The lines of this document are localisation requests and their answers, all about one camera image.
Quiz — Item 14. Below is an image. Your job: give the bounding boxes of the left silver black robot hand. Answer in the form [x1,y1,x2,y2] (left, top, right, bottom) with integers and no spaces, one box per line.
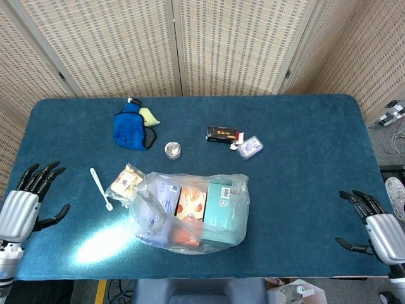
[0,161,71,244]

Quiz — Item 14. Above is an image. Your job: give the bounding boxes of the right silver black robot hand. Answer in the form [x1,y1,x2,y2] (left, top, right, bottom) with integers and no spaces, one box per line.
[335,189,405,265]

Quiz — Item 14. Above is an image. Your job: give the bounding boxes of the clear plastic shopping bag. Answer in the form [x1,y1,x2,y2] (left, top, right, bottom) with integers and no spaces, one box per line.
[131,172,251,256]

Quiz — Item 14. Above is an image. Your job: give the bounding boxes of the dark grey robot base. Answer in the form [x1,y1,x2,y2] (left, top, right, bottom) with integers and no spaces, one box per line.
[131,278,270,304]

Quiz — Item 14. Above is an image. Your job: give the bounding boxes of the white sneaker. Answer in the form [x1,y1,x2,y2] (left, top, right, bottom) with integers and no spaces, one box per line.
[384,177,405,222]

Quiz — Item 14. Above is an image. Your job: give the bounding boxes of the white plastic spoon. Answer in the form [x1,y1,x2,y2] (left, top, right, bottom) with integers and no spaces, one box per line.
[89,167,114,212]

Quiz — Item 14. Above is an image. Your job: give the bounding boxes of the translucent plastic container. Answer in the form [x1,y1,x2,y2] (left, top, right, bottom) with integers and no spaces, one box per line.
[267,278,328,304]

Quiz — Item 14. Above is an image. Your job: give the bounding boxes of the blue tablecloth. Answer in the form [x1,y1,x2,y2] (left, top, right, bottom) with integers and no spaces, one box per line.
[0,94,392,281]

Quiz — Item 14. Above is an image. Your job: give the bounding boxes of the clear biscuit snack packet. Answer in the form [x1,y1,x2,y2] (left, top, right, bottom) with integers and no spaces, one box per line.
[105,163,146,208]

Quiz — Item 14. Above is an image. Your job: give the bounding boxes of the clear plastic bottle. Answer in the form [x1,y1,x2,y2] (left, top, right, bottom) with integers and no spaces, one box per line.
[280,284,307,304]

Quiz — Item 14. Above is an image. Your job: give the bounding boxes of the blue cloth pouch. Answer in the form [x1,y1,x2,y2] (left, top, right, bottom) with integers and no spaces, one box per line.
[113,98,158,151]

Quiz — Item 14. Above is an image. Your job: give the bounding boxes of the purple cardboard box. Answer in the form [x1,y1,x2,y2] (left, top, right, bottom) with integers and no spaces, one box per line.
[144,180,182,241]

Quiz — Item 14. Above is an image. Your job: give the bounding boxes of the yellow packet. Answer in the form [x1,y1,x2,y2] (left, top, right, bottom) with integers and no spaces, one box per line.
[138,107,161,128]

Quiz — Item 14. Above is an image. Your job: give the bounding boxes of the purple clear card case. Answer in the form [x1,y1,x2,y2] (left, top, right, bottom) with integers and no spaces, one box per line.
[236,135,265,161]

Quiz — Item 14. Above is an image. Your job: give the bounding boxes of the teal cardboard box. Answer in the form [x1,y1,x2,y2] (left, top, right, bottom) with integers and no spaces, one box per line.
[201,182,249,247]

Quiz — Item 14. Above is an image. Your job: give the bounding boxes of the orange cardboard box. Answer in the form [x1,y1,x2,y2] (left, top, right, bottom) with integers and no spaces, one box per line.
[164,186,208,248]

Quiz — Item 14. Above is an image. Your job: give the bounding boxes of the small red white packet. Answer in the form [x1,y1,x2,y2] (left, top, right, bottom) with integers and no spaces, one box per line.
[229,131,246,152]

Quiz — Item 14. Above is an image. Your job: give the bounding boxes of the black box with gold print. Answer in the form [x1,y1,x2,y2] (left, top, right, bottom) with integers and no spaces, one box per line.
[206,125,240,144]

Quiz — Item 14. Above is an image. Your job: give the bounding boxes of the woven folding screen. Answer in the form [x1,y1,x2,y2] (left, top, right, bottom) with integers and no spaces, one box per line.
[0,0,405,200]

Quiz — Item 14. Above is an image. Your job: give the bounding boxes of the black metal frame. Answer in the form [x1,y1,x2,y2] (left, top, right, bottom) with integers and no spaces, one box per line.
[379,164,405,182]

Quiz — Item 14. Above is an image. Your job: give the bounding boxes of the white cable bundle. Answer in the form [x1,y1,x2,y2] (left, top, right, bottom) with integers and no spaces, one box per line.
[390,128,405,156]

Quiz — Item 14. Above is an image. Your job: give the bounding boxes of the blue floor cables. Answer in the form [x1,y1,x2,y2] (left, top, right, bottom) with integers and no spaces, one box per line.
[107,280,135,304]

